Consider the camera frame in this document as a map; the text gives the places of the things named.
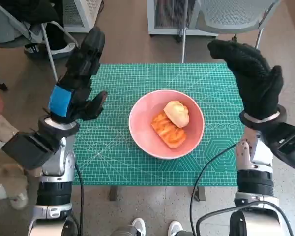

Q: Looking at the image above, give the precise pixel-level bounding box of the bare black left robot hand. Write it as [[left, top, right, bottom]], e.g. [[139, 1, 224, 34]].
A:
[[48, 27, 109, 123]]

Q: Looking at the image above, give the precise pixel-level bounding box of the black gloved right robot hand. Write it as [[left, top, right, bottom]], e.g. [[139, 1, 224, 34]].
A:
[[207, 39, 285, 121]]

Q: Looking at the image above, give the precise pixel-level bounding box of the round toy bread bun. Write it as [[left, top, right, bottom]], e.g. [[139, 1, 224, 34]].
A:
[[163, 100, 190, 128]]

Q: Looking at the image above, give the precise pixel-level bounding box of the pink bowl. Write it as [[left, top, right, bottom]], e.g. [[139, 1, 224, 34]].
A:
[[128, 89, 205, 160]]

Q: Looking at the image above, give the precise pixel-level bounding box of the long toy bread loaf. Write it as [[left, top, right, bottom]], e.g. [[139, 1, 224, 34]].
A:
[[151, 111, 187, 149]]

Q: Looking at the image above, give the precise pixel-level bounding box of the green cutting mat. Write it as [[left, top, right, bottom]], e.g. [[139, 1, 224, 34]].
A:
[[72, 62, 245, 186]]

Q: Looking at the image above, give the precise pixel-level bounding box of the grey office chair mesh back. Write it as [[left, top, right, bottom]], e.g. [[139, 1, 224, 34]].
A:
[[181, 0, 281, 63]]

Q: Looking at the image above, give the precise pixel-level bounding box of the grey office chair solid seat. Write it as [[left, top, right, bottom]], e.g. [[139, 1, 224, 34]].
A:
[[0, 0, 79, 90]]

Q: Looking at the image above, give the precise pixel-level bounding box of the person in beige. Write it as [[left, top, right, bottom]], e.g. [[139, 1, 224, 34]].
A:
[[0, 61, 44, 209]]

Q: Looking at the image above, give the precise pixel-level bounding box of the person in black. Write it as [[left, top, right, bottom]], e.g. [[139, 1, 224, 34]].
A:
[[0, 0, 76, 59]]

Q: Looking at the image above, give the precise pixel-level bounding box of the dark metal table leg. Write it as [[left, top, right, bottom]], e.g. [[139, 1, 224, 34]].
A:
[[193, 186, 206, 202], [109, 186, 118, 202]]

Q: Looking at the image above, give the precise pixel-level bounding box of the white shoe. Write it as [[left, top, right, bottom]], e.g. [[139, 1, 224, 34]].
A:
[[168, 220, 184, 236], [132, 218, 146, 236]]

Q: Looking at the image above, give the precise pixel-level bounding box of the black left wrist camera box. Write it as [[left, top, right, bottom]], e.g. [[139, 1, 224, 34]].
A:
[[1, 131, 62, 170]]

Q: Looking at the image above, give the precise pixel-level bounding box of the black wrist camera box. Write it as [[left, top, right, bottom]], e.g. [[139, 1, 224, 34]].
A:
[[262, 122, 295, 173], [1, 131, 62, 170]]

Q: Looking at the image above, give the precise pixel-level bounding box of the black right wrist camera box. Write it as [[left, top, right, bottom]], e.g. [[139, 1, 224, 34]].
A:
[[262, 122, 295, 173]]

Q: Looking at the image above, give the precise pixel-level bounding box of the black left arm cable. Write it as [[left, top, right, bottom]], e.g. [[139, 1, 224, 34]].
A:
[[74, 162, 85, 236]]

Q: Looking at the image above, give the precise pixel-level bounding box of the long thin black cable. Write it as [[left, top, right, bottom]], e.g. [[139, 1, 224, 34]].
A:
[[189, 142, 238, 236]]

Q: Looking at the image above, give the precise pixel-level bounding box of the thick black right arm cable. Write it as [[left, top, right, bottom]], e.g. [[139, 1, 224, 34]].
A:
[[196, 201, 295, 236]]

